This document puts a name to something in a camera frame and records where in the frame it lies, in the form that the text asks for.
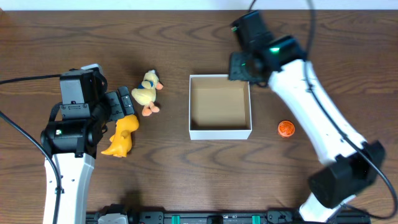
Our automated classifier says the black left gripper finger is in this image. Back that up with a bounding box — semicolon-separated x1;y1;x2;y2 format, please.
105;91;124;122
118;86;135;116

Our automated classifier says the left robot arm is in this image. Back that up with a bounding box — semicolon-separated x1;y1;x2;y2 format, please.
41;86;139;223

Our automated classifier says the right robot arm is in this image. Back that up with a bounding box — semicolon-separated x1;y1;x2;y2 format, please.
229;34;386;222

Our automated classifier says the yellow plush duck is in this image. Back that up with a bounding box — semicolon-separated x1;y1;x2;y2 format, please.
131;70;164;116

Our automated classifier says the orange toy dinosaur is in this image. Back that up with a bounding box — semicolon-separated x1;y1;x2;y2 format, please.
101;114;139;157

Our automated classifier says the white cardboard box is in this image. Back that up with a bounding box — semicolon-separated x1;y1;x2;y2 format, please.
188;74;252;140

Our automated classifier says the orange round ball toy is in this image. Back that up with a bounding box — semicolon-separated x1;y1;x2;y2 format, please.
277;120;295;138

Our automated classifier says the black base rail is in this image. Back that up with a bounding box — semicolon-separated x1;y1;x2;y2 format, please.
85;204;371;224

